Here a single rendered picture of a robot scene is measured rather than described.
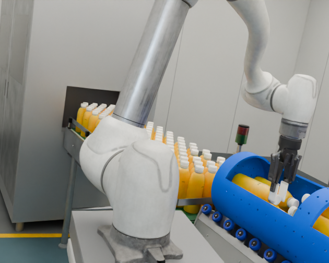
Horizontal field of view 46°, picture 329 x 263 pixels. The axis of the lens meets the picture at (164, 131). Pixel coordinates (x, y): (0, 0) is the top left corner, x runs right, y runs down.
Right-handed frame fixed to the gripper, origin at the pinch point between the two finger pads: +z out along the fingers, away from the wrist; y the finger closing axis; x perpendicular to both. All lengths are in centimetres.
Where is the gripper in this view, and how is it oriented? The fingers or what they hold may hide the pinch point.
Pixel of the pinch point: (278, 191)
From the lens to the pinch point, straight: 144.6
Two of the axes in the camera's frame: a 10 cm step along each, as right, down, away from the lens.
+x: -4.9, -2.5, 8.4
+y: 8.6, 0.4, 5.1
